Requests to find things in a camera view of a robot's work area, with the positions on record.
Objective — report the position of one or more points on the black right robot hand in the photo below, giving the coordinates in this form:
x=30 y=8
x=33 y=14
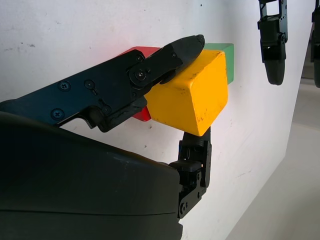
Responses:
x=75 y=180

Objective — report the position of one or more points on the yellow wooden block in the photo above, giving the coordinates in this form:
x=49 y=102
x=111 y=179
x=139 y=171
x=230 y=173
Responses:
x=195 y=95

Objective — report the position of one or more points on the green wooden block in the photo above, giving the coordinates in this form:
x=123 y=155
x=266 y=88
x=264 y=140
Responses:
x=230 y=62

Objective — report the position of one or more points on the red wooden block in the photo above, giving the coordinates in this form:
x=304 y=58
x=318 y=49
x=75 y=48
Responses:
x=143 y=115

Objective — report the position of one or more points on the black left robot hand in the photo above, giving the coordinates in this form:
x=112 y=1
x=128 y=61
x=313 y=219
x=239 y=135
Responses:
x=273 y=45

